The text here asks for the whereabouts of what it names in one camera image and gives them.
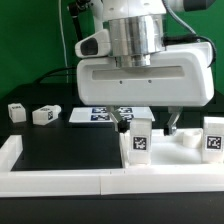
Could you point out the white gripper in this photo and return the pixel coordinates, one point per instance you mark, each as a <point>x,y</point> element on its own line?
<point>179,75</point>

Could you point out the white square table top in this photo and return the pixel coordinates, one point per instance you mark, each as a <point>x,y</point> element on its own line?
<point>183,148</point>

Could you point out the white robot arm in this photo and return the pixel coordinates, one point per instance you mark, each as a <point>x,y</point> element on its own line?
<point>143,54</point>

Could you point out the white U-shaped fence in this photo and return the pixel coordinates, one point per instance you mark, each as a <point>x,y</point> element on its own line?
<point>132,180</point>

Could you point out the white fiducial marker sheet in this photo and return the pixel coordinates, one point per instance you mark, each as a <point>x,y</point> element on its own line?
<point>99,114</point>

